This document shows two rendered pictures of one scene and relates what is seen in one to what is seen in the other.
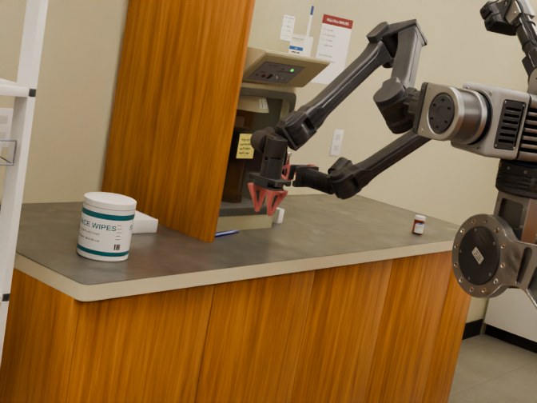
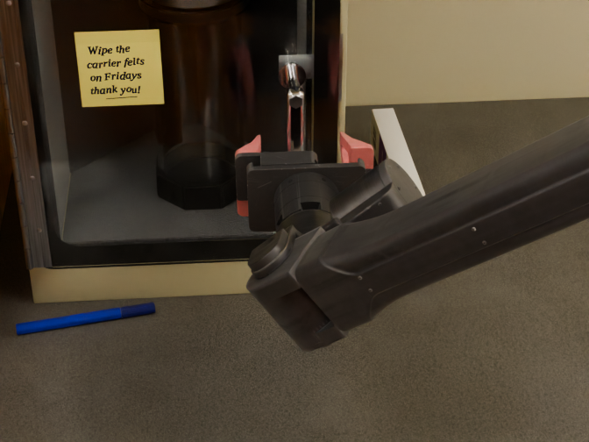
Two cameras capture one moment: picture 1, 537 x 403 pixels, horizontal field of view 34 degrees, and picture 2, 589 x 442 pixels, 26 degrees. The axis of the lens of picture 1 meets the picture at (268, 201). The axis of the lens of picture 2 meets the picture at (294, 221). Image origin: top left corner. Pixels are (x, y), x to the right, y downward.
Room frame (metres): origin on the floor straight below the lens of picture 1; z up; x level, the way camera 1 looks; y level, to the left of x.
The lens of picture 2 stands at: (2.11, -0.78, 1.74)
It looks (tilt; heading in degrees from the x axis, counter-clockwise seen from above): 34 degrees down; 47
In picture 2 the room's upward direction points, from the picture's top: straight up
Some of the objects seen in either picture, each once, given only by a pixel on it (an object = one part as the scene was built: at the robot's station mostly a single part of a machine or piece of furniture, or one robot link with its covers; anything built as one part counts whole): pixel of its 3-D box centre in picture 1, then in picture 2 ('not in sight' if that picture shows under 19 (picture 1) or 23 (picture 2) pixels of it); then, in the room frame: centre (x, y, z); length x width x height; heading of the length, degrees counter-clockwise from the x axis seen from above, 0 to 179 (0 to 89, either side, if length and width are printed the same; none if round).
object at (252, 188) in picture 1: (264, 195); not in sight; (2.33, 0.01, 1.14); 0.07 x 0.07 x 0.09; 51
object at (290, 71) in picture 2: (282, 163); (294, 121); (2.82, -0.02, 1.17); 0.05 x 0.03 x 0.10; 51
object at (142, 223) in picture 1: (123, 221); not in sight; (2.50, 0.40, 0.96); 0.16 x 0.12 x 0.04; 137
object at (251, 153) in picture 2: (289, 173); (275, 167); (2.77, -0.05, 1.15); 0.09 x 0.07 x 0.07; 50
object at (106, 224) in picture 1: (106, 225); not in sight; (2.18, 0.39, 1.02); 0.13 x 0.13 x 0.15
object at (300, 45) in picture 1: (300, 45); not in sight; (2.77, -0.01, 1.54); 0.05 x 0.05 x 0.06; 59
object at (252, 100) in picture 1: (254, 153); (176, 87); (2.75, 0.07, 1.19); 0.30 x 0.01 x 0.40; 141
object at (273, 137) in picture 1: (274, 147); not in sight; (2.33, 0.01, 1.27); 0.07 x 0.06 x 0.07; 28
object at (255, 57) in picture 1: (282, 69); not in sight; (2.72, 0.03, 1.46); 0.32 x 0.12 x 0.10; 142
